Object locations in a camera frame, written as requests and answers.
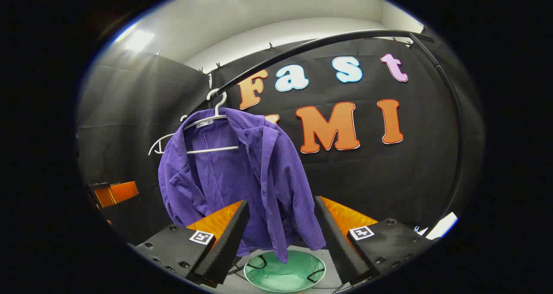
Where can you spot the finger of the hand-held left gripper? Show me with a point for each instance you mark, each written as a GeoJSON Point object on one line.
{"type": "Point", "coordinates": [119, 193]}

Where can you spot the green laundry hamper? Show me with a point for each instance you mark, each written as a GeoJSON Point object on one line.
{"type": "Point", "coordinates": [281, 279]}

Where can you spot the black backdrop cloth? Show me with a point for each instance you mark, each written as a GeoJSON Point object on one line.
{"type": "Point", "coordinates": [389, 177]}
{"type": "Point", "coordinates": [129, 112]}

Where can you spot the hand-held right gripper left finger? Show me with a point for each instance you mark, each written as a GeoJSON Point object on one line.
{"type": "Point", "coordinates": [229, 242]}

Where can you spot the black metal clothes rack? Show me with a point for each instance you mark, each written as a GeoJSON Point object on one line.
{"type": "Point", "coordinates": [302, 46]}

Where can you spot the white plastic clothes hanger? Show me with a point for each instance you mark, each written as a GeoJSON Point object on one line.
{"type": "Point", "coordinates": [211, 149]}
{"type": "Point", "coordinates": [166, 137]}

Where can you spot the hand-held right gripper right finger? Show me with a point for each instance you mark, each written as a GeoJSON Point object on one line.
{"type": "Point", "coordinates": [341, 246]}

